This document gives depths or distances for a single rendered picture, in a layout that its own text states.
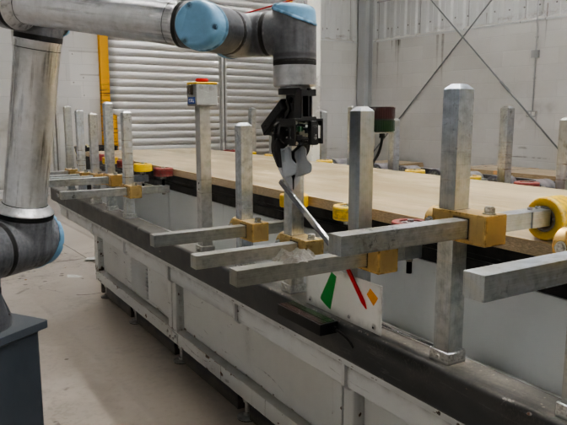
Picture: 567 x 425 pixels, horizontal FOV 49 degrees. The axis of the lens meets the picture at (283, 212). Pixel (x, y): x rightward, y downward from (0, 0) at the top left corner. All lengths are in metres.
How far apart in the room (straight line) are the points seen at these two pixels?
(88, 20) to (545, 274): 1.01
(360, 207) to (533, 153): 8.41
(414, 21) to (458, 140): 10.16
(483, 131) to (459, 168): 9.05
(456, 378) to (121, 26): 0.91
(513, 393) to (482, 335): 0.32
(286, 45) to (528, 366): 0.78
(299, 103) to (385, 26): 10.46
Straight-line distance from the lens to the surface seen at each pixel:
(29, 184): 1.72
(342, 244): 0.87
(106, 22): 1.35
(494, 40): 10.10
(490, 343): 1.36
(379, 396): 1.35
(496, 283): 0.70
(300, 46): 1.28
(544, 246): 1.20
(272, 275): 1.12
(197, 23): 1.21
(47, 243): 1.78
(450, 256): 1.08
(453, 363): 1.14
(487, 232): 1.02
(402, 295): 1.52
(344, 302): 1.32
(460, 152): 1.06
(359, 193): 1.25
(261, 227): 1.63
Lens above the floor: 1.13
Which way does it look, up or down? 9 degrees down
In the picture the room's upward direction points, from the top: straight up
